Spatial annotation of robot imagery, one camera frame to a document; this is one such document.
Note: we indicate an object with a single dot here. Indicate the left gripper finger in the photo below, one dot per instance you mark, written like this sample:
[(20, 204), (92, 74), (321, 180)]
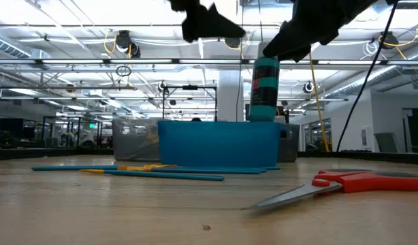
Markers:
[(212, 29)]

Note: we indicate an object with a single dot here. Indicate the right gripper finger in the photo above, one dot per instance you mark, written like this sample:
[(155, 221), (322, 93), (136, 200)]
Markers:
[(290, 47)]

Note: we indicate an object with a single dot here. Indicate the teal paint bottle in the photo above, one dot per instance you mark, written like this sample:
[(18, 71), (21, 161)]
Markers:
[(264, 92)]

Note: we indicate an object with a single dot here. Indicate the blue plastic tray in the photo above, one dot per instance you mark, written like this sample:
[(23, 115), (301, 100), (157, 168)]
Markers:
[(219, 144)]

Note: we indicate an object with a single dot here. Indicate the grey paint bottle bin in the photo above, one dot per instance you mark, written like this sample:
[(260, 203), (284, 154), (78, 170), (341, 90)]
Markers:
[(289, 143)]

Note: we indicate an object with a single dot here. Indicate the white building column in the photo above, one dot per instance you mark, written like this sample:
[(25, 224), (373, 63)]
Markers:
[(229, 95)]

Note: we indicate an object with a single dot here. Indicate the grey overhead crossbar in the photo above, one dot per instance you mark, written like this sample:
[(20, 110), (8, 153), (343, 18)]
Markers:
[(93, 61)]

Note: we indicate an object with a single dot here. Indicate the grey translucent scissors bin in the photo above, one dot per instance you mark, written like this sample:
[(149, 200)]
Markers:
[(135, 139)]

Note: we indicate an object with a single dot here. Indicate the black cabinet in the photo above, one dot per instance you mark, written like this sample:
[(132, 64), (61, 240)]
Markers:
[(416, 132)]

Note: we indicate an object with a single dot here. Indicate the black background monitors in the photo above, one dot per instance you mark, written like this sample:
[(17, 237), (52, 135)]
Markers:
[(11, 126)]

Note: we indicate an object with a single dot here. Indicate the white wall box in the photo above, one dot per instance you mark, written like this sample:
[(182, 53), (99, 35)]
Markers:
[(365, 137)]

